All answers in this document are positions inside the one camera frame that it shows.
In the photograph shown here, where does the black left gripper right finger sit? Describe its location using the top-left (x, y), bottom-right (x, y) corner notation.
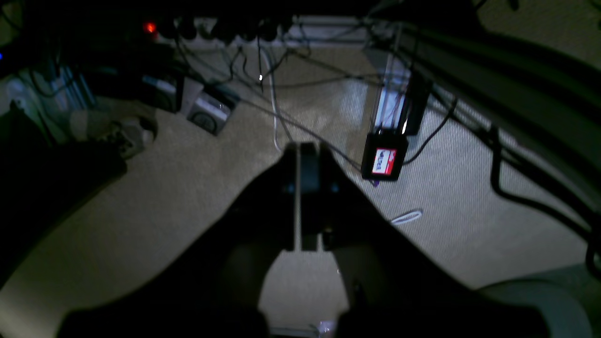
top-left (300, 143), bottom-right (550, 338)

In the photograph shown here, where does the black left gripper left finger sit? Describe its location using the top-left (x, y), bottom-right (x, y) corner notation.
top-left (57, 144), bottom-right (299, 338)

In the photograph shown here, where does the black box with red label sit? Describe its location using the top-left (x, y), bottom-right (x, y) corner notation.
top-left (361, 132), bottom-right (408, 182)

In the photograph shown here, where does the black tablecloth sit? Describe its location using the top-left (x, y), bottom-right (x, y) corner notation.
top-left (367, 0), bottom-right (600, 238)

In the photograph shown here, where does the white power strip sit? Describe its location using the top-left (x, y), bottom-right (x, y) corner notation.
top-left (178, 15), bottom-right (370, 51)

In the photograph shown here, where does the white cable tie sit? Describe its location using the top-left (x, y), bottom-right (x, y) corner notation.
top-left (389, 209), bottom-right (423, 225)

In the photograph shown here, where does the white cable on floor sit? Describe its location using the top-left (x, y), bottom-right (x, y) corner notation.
top-left (260, 47), bottom-right (285, 153)

